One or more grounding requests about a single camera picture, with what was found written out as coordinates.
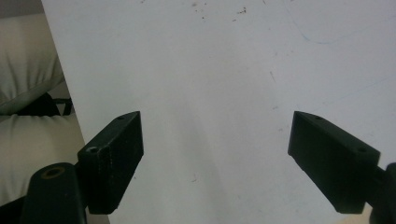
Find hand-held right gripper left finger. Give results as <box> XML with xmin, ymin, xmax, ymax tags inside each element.
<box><xmin>77</xmin><ymin>110</ymin><xmax>145</xmax><ymax>216</ymax></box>

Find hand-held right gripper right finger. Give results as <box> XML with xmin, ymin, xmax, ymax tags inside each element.
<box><xmin>287</xmin><ymin>110</ymin><xmax>382</xmax><ymax>215</ymax></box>

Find beige cushion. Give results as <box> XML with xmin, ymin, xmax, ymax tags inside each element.
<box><xmin>0</xmin><ymin>13</ymin><xmax>66</xmax><ymax>117</ymax></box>
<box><xmin>0</xmin><ymin>112</ymin><xmax>87</xmax><ymax>207</ymax></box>

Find black strap between cushions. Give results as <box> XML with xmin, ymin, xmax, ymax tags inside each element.
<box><xmin>16</xmin><ymin>91</ymin><xmax>75</xmax><ymax>118</ymax></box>

